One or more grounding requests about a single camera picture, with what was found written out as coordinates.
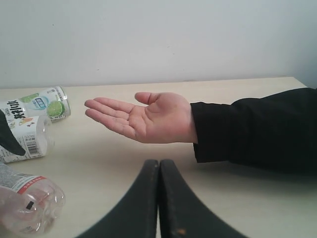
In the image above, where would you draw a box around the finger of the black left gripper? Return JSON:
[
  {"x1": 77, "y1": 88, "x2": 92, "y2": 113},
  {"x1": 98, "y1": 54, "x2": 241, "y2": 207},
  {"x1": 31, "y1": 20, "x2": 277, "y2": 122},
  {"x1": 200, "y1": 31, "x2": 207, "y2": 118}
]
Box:
[{"x1": 0, "y1": 111, "x2": 26, "y2": 156}]

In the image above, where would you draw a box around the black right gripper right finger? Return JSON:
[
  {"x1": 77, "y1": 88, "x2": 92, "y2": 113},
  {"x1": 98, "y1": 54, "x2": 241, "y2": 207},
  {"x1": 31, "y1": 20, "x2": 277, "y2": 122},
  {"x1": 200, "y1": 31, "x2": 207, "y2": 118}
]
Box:
[{"x1": 158, "y1": 159, "x2": 245, "y2": 238}]

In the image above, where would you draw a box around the person's open hand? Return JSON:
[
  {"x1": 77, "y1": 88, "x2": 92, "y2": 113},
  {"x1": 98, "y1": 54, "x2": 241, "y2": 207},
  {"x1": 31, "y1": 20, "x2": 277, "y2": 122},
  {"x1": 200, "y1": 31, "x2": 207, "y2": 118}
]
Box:
[{"x1": 85, "y1": 92, "x2": 198, "y2": 144}]

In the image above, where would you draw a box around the wide white-cap balloon label bottle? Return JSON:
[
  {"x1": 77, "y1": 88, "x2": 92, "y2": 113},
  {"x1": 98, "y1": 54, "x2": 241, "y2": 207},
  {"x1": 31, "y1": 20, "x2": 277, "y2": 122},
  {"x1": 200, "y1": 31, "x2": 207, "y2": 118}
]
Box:
[{"x1": 0, "y1": 116, "x2": 54, "y2": 163}]

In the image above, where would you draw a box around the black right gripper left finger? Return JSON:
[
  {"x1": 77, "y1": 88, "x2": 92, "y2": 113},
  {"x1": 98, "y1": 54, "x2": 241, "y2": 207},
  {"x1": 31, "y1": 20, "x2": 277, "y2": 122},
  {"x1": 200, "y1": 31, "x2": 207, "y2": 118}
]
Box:
[{"x1": 79, "y1": 160, "x2": 159, "y2": 238}]

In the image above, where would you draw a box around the red label black-cap bottle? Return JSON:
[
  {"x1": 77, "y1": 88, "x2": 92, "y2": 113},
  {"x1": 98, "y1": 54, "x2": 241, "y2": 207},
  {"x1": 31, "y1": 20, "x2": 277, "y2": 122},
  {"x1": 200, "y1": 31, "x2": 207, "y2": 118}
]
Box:
[{"x1": 0, "y1": 163, "x2": 65, "y2": 238}]

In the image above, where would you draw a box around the lime label clear bottle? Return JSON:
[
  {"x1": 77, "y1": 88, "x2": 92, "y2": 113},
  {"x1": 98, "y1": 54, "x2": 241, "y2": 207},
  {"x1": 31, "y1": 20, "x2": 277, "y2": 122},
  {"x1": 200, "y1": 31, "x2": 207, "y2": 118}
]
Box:
[{"x1": 0, "y1": 86, "x2": 71, "y2": 122}]

